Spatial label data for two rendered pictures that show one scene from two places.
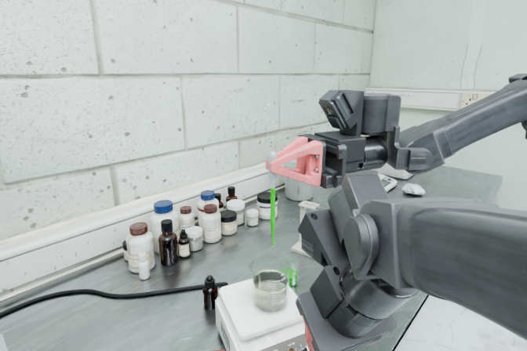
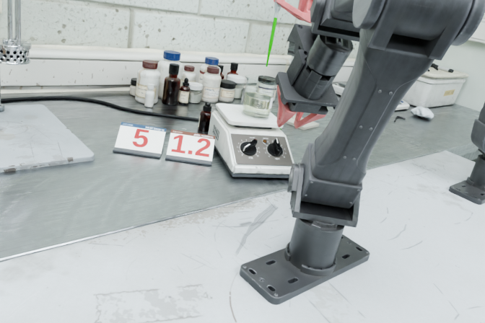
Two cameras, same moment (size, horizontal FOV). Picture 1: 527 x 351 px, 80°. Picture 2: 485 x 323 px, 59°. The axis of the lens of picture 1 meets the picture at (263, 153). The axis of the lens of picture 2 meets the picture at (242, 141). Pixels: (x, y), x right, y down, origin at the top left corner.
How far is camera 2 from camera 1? 0.44 m
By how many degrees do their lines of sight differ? 6
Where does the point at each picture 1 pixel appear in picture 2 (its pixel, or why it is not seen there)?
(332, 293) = (299, 62)
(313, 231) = (296, 34)
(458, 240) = not seen: outside the picture
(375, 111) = not seen: outside the picture
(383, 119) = not seen: outside the picture
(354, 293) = (312, 55)
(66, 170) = not seen: outside the picture
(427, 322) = (379, 171)
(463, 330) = (407, 180)
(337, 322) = (299, 84)
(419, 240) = not seen: outside the picture
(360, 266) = (315, 20)
